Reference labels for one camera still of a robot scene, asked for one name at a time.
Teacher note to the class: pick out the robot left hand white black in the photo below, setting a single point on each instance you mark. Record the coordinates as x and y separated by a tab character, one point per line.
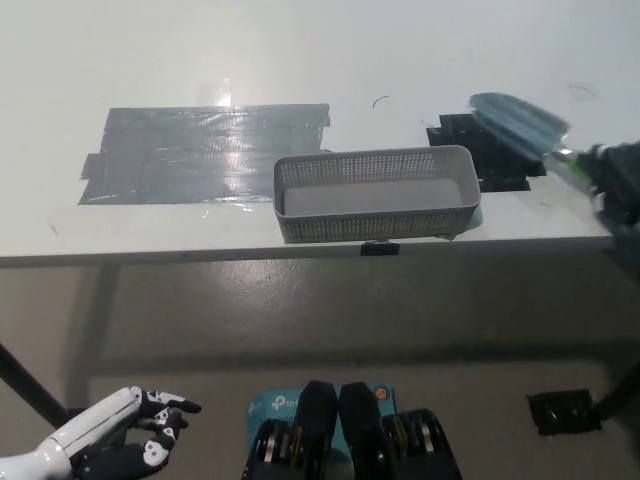
105	425

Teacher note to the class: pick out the robot right hand white black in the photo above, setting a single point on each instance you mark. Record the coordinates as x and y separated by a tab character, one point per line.
617	175

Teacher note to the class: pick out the black table leg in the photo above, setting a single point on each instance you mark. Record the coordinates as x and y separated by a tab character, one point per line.
620	392
30	385

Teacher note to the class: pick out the black tape patch on table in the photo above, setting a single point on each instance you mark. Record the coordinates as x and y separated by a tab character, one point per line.
500	165

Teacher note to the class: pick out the teal tp-link box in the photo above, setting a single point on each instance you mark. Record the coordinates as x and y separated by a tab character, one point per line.
275	402

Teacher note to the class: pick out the grey perforated plastic basket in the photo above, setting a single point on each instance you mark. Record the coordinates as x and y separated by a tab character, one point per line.
370	200

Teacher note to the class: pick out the small black tape at edge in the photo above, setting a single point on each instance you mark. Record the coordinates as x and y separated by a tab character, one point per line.
380	249

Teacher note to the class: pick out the grey duct tape patch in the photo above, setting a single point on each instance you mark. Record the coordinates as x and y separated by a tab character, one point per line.
190	155

